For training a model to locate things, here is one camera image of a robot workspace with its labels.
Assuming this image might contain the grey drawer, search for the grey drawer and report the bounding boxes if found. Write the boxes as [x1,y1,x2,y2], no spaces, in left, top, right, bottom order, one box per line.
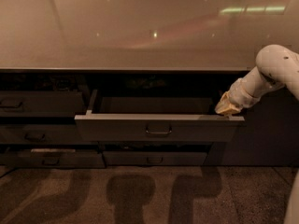
[0,148,106,169]
[0,91,85,117]
[0,124,90,145]
[103,151,206,166]
[75,90,245,142]

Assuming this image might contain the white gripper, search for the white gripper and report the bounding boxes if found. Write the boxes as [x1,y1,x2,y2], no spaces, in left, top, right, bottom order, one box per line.
[215,78,261,116]

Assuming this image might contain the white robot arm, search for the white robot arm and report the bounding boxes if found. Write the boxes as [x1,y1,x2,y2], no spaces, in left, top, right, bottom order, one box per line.
[215,45,299,166]

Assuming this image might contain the grey cabinet side panel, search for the grey cabinet side panel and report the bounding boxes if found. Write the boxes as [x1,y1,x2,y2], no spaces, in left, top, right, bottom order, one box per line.
[205,88,299,166]

